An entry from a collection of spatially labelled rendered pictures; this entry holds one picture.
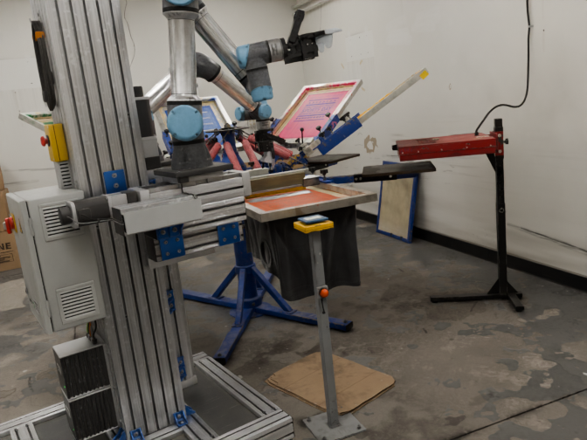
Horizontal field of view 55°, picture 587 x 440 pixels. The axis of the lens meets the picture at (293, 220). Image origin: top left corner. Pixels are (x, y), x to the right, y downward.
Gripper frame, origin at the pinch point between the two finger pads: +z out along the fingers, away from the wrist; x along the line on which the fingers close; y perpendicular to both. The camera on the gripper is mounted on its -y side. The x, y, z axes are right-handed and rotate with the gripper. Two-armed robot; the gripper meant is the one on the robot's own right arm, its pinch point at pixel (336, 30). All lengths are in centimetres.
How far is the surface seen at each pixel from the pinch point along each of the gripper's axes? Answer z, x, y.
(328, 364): -23, -31, 133
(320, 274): -19, -30, 92
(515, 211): 159, -191, 132
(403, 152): 63, -136, 63
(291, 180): -12, -110, 61
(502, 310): 106, -125, 175
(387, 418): -2, -32, 167
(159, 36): -80, -512, -90
